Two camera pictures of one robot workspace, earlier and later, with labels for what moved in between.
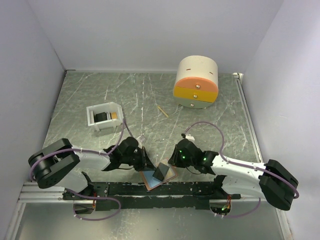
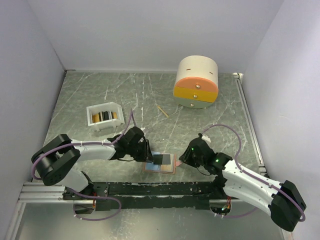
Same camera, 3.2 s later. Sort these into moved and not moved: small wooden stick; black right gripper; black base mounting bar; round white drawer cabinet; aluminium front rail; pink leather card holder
Moved: black right gripper; pink leather card holder
Not moved: small wooden stick; black base mounting bar; aluminium front rail; round white drawer cabinet
